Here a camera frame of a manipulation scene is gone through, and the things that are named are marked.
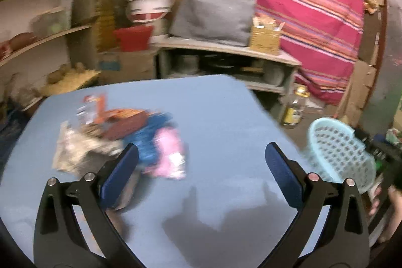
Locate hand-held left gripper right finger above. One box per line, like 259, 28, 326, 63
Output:
260, 142, 370, 268

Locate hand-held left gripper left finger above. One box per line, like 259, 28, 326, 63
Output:
33, 143, 148, 268

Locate blue wrapper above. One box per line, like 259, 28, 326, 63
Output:
123, 113, 175, 167

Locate brown wrapper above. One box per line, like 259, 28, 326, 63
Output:
100, 116, 149, 140

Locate beige plastic bag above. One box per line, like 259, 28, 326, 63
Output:
52, 120, 125, 176

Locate pink wrapper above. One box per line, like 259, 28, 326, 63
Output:
150, 128, 188, 180

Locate light blue plastic basket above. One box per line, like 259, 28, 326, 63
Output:
307, 117, 377, 195

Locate red white clear packet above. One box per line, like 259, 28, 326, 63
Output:
76, 94, 108, 126

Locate person's right hand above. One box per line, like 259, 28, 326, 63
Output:
368, 186, 402, 242

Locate oil bottle with yellow label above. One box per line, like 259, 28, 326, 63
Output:
281, 84, 310, 129

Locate yellow egg tray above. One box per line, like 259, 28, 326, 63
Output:
42, 70, 102, 96

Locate brown cardboard box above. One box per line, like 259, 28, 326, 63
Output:
99, 50, 158, 81

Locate black pan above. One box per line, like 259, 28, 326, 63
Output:
201, 54, 252, 69

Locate small steel pot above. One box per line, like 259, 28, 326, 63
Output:
175, 55, 200, 76

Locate yellow woven box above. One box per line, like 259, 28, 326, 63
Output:
249, 16, 283, 56

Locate grey shelf unit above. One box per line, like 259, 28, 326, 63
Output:
155, 36, 302, 125

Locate red plastic basin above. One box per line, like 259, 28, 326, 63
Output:
113, 26, 154, 52

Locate yellow oil jug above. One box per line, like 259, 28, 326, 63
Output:
93, 0, 117, 52

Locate grey metal door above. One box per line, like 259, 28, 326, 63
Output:
361, 0, 402, 132

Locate clear plastic container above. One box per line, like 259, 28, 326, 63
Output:
31, 9, 70, 40

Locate white plastic bucket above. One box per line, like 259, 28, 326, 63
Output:
126, 0, 175, 27

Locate cardboard wall panels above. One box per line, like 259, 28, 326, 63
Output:
333, 0, 390, 128

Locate wooden wall rack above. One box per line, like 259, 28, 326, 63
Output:
0, 0, 104, 113

